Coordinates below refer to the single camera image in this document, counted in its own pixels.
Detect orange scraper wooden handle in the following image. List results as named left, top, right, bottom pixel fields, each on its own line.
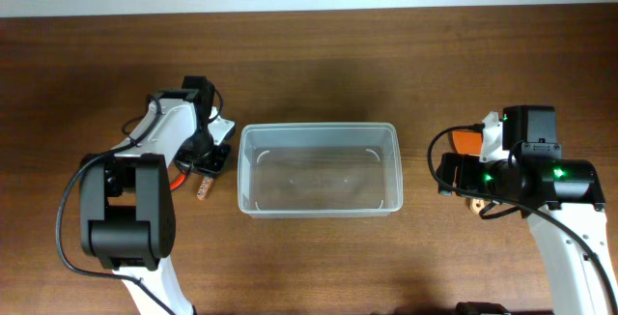
left=450, top=130, right=486, bottom=215

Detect right black cable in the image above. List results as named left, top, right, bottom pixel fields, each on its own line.
left=427, top=122, right=618, bottom=306

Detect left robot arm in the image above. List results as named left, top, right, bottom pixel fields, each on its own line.
left=78, top=76, right=236, bottom=314

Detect red handled pliers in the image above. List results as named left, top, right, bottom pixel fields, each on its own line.
left=170, top=174, right=187, bottom=191

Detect orange socket bit rail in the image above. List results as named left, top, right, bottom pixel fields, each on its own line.
left=196, top=177, right=214, bottom=201

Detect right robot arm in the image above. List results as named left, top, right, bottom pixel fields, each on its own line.
left=428, top=105, right=617, bottom=314

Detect clear plastic container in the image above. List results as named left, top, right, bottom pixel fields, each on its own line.
left=238, top=122, right=404, bottom=218

